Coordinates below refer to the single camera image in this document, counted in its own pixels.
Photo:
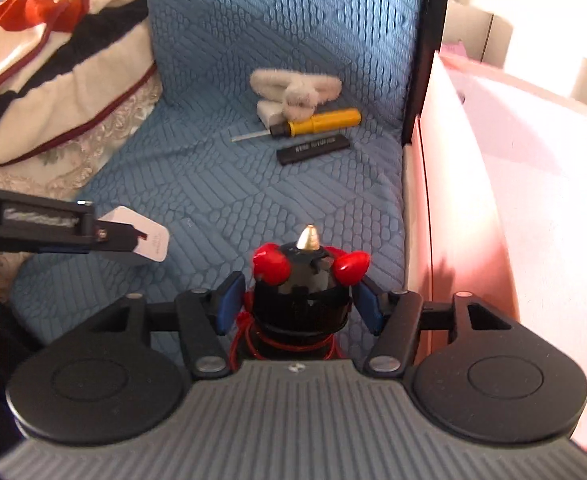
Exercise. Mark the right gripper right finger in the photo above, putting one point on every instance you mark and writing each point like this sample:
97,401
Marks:
393,318

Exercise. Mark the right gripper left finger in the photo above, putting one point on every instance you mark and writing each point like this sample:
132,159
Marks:
204,316

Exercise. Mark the red and black toy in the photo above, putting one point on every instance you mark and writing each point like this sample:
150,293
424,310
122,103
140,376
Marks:
301,300

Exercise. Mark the small black rectangular stick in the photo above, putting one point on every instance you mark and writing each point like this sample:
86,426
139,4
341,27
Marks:
312,149

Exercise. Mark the striped cream red blanket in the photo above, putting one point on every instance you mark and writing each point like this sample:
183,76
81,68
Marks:
77,79

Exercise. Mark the pink cardboard box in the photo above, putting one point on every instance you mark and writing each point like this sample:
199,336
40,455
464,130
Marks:
496,201

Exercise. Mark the small white charger cube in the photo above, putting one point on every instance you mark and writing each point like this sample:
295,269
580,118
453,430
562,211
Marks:
270,113

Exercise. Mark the white fluffy plush toy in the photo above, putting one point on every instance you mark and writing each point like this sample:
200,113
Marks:
300,93

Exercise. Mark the blue textured sofa cover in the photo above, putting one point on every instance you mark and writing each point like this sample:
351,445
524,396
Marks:
197,167

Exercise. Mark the yellow handled screwdriver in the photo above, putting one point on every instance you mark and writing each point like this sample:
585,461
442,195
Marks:
318,123

